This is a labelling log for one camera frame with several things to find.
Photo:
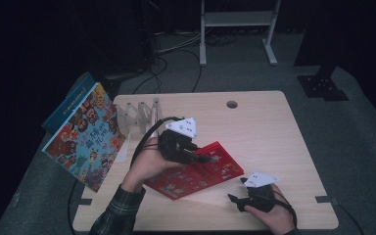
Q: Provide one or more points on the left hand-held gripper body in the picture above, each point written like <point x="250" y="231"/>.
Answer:
<point x="174" y="147"/>

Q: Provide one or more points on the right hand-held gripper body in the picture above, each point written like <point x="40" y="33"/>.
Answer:
<point x="261" y="197"/>

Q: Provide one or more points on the red picture book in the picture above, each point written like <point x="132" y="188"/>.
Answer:
<point x="196" y="178"/>

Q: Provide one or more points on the light blue animals picture book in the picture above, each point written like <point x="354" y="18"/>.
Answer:
<point x="84" y="140"/>

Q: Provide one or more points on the person's right hand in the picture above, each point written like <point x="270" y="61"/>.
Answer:
<point x="279" y="218"/>

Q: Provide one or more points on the person's left hand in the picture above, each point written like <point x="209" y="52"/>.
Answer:
<point x="143" y="166"/>

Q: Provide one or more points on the grey tape strip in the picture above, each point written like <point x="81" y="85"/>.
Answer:
<point x="324" y="199"/>
<point x="84" y="201"/>

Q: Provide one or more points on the black stand with angled feet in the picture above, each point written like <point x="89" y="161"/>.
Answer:
<point x="127" y="65"/>

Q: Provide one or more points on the black stand with base plate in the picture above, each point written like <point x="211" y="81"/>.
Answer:
<point x="321" y="85"/>

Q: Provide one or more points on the white metal stand frame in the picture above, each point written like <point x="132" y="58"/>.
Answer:
<point x="238" y="19"/>

